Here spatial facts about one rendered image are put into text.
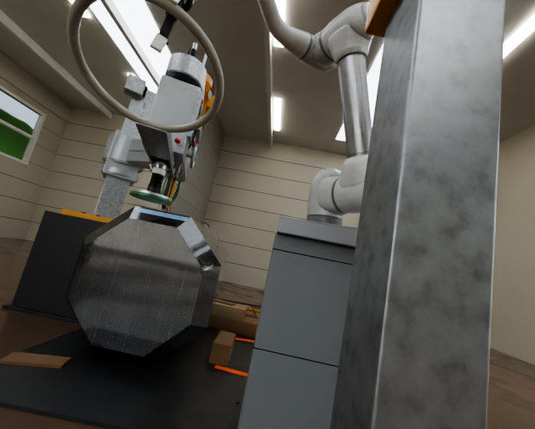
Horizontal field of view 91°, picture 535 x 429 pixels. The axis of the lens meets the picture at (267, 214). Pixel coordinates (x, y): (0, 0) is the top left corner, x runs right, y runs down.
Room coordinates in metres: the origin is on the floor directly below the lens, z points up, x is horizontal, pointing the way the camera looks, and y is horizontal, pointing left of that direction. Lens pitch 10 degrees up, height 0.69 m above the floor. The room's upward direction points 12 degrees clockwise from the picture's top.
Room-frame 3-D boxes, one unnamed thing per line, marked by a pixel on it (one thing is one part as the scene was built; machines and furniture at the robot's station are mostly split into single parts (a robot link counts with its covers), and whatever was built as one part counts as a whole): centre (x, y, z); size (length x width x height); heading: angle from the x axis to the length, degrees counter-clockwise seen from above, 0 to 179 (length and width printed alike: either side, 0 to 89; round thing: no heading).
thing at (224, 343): (1.92, 0.11, 0.07); 0.30 x 0.12 x 0.12; 178
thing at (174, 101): (1.52, 0.67, 1.36); 0.36 x 0.22 x 0.45; 15
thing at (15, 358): (1.39, 0.94, 0.02); 0.25 x 0.10 x 0.01; 104
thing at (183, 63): (1.78, 0.74, 1.66); 0.96 x 0.25 x 0.17; 15
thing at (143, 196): (1.44, 0.65, 0.91); 0.22 x 0.22 x 0.04
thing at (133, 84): (2.21, 1.41, 2.00); 0.20 x 0.18 x 0.15; 90
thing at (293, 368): (1.14, -0.26, 0.40); 0.50 x 0.50 x 0.80; 86
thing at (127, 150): (2.27, 1.22, 1.41); 0.74 x 0.34 x 0.25; 64
